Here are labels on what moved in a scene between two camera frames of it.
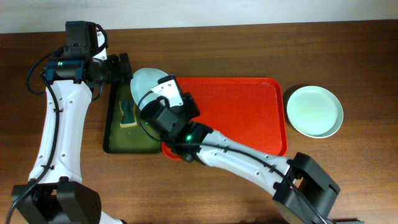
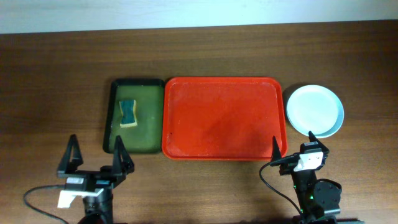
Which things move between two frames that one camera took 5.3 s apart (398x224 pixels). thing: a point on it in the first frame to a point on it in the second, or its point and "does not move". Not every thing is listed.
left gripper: (125, 66) to (96, 173)
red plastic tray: (250, 109) does not move
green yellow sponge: (127, 112) does not move
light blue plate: (143, 81) to (317, 108)
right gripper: (184, 114) to (321, 148)
